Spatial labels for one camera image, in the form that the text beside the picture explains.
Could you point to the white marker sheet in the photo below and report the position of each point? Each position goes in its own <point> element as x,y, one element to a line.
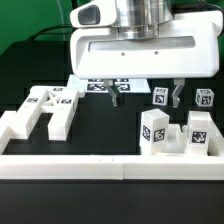
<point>97,85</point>

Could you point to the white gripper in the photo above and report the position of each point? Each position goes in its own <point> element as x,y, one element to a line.
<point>143,39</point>

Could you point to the white chair seat part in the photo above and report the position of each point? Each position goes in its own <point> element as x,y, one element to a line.
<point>176,140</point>

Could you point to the white U-shaped fence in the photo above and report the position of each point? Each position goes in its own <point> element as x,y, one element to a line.
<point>164,167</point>

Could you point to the white chair back frame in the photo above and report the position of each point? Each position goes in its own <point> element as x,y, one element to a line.
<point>60,102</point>

